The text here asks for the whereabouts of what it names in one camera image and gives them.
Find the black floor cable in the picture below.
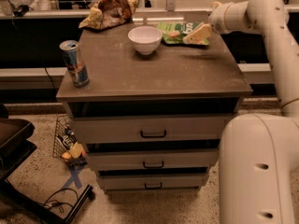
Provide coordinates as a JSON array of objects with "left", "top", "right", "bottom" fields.
[{"left": 41, "top": 187, "right": 80, "bottom": 214}]

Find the bottom grey drawer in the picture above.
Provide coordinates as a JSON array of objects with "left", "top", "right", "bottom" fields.
[{"left": 97, "top": 174, "right": 208, "bottom": 191}]

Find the green rice chip bag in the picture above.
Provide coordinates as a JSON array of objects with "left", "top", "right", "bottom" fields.
[{"left": 157, "top": 21, "right": 206, "bottom": 45}]

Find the blue silver redbull can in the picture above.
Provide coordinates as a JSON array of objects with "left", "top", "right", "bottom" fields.
[{"left": 59, "top": 40, "right": 90, "bottom": 88}]

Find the wire basket with snacks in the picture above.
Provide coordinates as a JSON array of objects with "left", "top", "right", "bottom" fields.
[{"left": 52, "top": 115, "right": 86, "bottom": 166}]

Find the white bowl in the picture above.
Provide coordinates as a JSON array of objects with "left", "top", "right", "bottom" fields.
[{"left": 128, "top": 26, "right": 163, "bottom": 55}]

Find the black power adapter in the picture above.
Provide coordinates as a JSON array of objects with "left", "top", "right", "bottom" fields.
[{"left": 13, "top": 5, "right": 30, "bottom": 17}]

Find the grey drawer cabinet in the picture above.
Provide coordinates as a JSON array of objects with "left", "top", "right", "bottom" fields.
[{"left": 57, "top": 12, "right": 252, "bottom": 180}]

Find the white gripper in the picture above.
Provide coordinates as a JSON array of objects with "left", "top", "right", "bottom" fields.
[{"left": 183, "top": 2, "right": 235, "bottom": 45}]

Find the top grey drawer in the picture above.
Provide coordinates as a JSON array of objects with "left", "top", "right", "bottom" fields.
[{"left": 71, "top": 115, "right": 231, "bottom": 144}]

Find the black cart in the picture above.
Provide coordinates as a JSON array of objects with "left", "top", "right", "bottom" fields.
[{"left": 0, "top": 104, "right": 95, "bottom": 224}]

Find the middle grey drawer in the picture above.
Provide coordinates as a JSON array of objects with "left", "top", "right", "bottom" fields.
[{"left": 86, "top": 149, "right": 218, "bottom": 171}]

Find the grey drawer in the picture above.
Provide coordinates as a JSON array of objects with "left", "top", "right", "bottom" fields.
[
  {"left": 86, "top": 149, "right": 218, "bottom": 171},
  {"left": 97, "top": 174, "right": 208, "bottom": 191},
  {"left": 71, "top": 115, "right": 231, "bottom": 144}
]

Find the brown yellow chip bag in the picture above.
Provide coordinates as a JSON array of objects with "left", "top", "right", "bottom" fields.
[{"left": 78, "top": 0, "right": 139, "bottom": 30}]

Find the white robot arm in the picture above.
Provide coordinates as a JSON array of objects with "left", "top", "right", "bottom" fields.
[{"left": 209, "top": 0, "right": 299, "bottom": 224}]

